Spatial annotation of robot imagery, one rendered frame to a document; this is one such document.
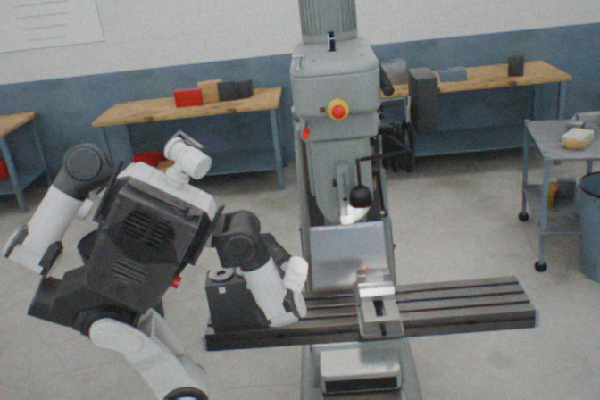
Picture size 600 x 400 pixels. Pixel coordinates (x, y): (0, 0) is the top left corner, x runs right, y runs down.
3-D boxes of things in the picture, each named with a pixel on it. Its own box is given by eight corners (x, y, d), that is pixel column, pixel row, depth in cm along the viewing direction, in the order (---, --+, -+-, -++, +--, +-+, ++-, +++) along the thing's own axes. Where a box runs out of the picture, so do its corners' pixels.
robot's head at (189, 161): (186, 187, 145) (201, 157, 143) (157, 166, 148) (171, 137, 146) (200, 186, 151) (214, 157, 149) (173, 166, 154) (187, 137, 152)
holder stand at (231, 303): (271, 321, 211) (264, 275, 204) (212, 329, 211) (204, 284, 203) (270, 304, 223) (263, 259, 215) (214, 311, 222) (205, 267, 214)
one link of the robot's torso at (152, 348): (179, 441, 167) (72, 340, 149) (179, 399, 183) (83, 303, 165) (222, 414, 166) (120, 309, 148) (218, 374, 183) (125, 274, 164)
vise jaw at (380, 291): (395, 299, 204) (394, 289, 203) (360, 302, 205) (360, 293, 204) (392, 289, 210) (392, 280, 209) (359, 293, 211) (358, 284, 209)
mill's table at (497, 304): (541, 328, 204) (542, 309, 201) (202, 352, 212) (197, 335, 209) (520, 292, 225) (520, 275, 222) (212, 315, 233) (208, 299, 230)
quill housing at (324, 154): (378, 224, 193) (372, 134, 181) (317, 229, 194) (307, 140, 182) (372, 201, 210) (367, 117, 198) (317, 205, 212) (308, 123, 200)
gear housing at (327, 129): (379, 137, 178) (378, 105, 174) (302, 144, 179) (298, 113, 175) (370, 108, 209) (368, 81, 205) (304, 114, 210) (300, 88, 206)
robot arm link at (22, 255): (68, 240, 164) (37, 287, 148) (35, 222, 161) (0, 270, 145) (81, 217, 159) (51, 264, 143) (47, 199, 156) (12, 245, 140)
